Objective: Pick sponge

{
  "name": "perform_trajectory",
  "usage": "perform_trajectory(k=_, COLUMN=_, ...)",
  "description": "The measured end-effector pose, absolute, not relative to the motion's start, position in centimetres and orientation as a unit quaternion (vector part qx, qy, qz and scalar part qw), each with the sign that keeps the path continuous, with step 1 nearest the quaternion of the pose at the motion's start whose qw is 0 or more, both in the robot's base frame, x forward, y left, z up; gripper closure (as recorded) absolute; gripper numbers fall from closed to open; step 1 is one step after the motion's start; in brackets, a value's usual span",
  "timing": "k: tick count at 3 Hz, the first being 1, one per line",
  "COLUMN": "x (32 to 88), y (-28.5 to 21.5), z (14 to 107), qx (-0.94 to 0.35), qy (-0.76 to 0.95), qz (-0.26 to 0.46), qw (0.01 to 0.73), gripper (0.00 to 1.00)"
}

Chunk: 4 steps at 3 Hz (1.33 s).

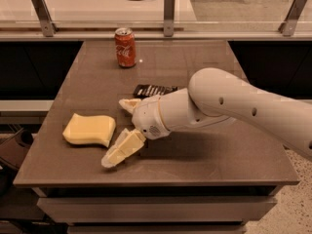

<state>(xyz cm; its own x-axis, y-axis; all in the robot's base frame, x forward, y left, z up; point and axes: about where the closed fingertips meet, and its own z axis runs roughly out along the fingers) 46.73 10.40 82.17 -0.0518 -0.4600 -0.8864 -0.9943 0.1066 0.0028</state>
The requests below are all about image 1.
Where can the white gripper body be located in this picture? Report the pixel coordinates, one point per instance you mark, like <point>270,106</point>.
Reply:
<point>147,116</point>

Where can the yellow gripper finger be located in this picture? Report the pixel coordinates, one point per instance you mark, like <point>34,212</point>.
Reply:
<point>126,144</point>
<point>129,104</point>

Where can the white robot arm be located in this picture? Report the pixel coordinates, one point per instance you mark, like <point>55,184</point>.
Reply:
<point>212,98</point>

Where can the yellow sponge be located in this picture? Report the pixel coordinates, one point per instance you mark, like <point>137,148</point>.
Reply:
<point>89,130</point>

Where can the black candy bar wrapper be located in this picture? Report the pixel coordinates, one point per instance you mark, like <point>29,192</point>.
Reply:
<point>146,91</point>

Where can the red Coca-Cola can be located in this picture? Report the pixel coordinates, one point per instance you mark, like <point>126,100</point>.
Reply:
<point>125,47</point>

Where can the grey table drawer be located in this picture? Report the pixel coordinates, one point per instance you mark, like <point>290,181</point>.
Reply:
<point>157,209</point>

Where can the dark chair at left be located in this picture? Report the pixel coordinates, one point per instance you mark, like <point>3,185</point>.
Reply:
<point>14,149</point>

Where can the left metal railing bracket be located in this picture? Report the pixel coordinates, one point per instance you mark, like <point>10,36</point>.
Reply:
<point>46,23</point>

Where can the metal railing bracket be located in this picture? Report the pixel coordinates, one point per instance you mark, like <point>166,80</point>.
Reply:
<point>288,26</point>
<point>46,23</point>
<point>169,17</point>

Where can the middle metal railing bracket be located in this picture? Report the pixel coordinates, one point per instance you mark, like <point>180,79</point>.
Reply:
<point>169,17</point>

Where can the right metal railing bracket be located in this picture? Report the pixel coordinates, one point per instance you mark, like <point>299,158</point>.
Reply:
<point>288,26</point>

